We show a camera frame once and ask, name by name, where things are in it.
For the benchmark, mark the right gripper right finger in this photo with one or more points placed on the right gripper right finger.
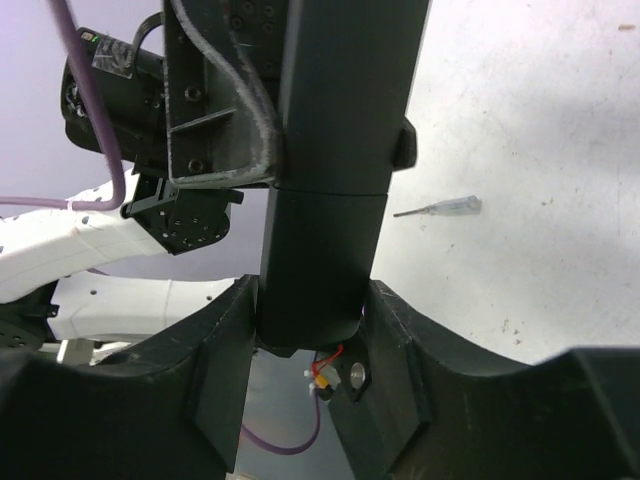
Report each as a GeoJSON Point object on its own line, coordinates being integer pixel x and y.
{"type": "Point", "coordinates": [437, 406]}

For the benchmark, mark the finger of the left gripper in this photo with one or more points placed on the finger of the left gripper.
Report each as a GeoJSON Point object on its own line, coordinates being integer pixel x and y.
{"type": "Point", "coordinates": [222, 131]}

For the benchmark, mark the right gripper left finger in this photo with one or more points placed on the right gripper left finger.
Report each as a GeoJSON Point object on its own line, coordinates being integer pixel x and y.
{"type": "Point", "coordinates": [169, 407]}

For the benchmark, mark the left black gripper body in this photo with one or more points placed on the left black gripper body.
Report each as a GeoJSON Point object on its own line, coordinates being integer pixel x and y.
{"type": "Point", "coordinates": [258, 29]}

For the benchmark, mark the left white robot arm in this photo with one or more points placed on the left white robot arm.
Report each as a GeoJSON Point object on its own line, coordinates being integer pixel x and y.
{"type": "Point", "coordinates": [113, 102]}

